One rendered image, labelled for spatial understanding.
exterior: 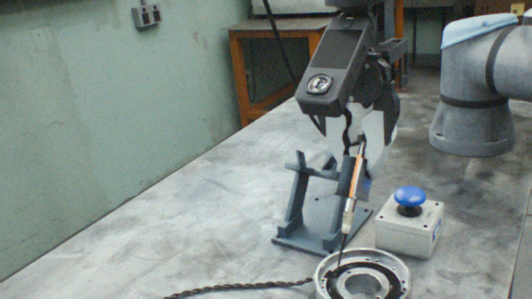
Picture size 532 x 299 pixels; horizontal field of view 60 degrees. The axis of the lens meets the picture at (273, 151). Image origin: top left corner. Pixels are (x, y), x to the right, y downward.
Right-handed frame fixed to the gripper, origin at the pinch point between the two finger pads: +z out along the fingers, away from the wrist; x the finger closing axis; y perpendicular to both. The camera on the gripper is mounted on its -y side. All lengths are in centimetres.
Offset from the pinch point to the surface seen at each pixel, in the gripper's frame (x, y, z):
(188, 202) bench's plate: 32.5, 1.8, 13.0
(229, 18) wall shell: 164, 176, 13
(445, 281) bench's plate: -10.3, 0.5, 13.1
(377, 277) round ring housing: -4.4, -5.4, 10.2
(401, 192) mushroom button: -3.1, 6.2, 5.7
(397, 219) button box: -3.1, 4.3, 8.6
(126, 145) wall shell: 161, 81, 55
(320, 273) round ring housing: 1.3, -8.2, 9.6
